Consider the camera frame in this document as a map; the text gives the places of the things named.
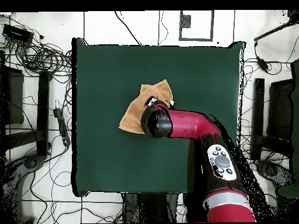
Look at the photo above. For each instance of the orange terry towel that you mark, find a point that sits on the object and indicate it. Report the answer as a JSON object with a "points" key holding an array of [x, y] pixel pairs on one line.
{"points": [[133, 116]]}

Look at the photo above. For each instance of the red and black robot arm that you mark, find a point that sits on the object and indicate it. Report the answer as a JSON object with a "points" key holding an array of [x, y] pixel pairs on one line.
{"points": [[189, 123]]}

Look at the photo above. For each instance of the dark green table cloth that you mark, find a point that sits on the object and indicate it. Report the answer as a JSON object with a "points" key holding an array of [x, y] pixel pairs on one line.
{"points": [[105, 93]]}

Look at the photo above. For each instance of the black power strip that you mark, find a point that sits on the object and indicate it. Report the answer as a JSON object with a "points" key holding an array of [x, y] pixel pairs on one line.
{"points": [[62, 126]]}

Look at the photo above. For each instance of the black power adapter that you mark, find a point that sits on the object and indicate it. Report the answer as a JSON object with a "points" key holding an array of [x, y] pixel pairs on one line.
{"points": [[262, 64]]}

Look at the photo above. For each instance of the black tripod pole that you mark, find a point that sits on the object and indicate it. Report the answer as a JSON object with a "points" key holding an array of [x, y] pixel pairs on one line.
{"points": [[271, 31]]}

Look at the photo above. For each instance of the black electronics box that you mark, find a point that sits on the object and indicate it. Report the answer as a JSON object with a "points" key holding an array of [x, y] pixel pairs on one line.
{"points": [[17, 33]]}

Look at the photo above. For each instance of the grey square frame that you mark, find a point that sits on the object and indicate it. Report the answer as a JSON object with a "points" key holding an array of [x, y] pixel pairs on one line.
{"points": [[180, 32]]}

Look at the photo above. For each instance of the grey camera box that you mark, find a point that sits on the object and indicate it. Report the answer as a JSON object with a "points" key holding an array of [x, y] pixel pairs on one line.
{"points": [[186, 21]]}

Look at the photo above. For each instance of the black metal frame stand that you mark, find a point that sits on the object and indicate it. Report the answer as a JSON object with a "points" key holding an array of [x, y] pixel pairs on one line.
{"points": [[259, 112], [43, 105]]}

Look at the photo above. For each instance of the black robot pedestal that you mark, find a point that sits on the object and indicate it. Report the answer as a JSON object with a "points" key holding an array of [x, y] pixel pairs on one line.
{"points": [[151, 210]]}

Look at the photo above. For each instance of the grey pedestal leg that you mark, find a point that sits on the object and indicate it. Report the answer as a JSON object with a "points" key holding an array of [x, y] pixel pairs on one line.
{"points": [[273, 171], [25, 164]]}

